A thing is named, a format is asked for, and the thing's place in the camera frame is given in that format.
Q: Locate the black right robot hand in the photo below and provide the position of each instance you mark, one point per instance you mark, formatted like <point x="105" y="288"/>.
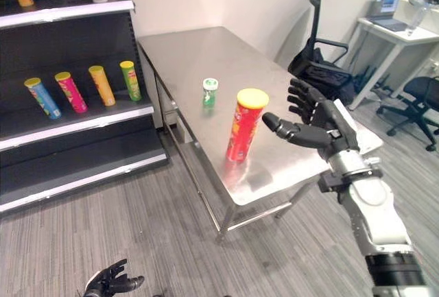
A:
<point x="315" y="132"/>

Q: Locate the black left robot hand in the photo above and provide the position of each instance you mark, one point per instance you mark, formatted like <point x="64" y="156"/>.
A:
<point x="109" y="281"/>

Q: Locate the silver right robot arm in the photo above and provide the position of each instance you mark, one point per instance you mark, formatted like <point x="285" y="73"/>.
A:
<point x="374" y="221"/>

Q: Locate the black backpack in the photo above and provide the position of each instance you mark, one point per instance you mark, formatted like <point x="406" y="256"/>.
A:
<point x="326" y="77"/>

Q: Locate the red chips can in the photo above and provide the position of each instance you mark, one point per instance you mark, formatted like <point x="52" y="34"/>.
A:
<point x="244" y="126"/>

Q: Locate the black tilted office chair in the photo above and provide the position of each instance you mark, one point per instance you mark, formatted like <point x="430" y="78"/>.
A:
<point x="322" y="57"/>

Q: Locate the stainless steel table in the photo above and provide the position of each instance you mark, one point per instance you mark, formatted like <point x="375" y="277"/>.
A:
<point x="226" y="81"/>

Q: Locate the black swivel office chair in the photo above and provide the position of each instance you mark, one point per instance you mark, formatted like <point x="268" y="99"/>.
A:
<point x="416" y="105"/>

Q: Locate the white desk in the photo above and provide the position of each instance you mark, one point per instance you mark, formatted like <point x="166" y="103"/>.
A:
<point x="387" y="46"/>

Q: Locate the small green lidded jar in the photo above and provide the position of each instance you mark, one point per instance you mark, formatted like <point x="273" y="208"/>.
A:
<point x="210" y="92"/>

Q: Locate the grey laptop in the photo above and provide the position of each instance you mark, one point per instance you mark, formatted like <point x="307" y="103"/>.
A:
<point x="385" y="9"/>

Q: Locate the clear plastic water bottle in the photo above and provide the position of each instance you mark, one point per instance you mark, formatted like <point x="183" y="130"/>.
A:
<point x="416" y="17"/>

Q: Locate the green chips can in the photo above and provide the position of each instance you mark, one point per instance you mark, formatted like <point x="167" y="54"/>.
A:
<point x="131" y="81"/>

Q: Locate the pink chips can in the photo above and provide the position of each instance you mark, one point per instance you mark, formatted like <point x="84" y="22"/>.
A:
<point x="71" y="92"/>

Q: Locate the blue chips can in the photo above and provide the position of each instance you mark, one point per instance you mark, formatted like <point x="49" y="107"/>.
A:
<point x="43" y="98"/>

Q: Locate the orange chips can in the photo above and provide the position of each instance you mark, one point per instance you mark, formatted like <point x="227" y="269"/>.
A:
<point x="102" y="86"/>

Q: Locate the black store shelf unit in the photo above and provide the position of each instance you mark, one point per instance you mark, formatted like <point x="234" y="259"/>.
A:
<point x="68" y="81"/>

